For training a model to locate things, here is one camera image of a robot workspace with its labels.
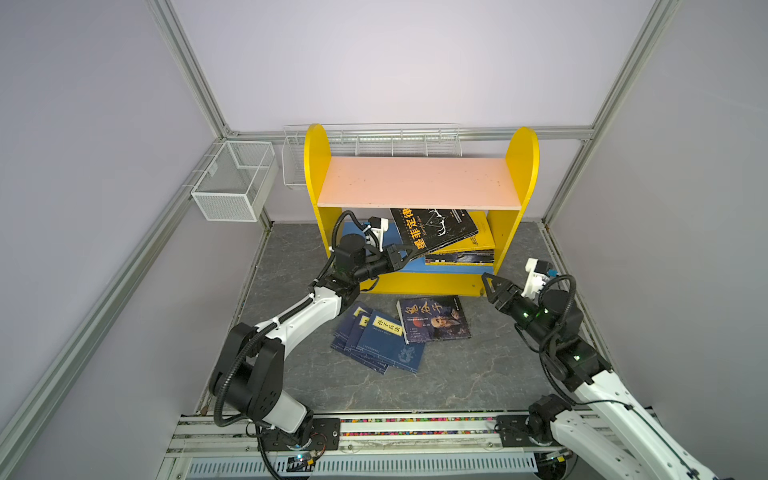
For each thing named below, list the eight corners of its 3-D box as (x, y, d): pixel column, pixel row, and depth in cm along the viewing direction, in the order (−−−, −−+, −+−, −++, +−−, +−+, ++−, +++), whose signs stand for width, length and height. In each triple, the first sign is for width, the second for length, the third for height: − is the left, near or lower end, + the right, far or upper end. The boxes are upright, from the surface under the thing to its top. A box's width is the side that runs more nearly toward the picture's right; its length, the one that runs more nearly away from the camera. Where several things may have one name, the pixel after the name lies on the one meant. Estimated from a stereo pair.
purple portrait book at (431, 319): (405, 348, 89) (405, 342, 86) (397, 305, 99) (397, 299, 95) (468, 338, 91) (470, 332, 88) (455, 297, 100) (456, 290, 97)
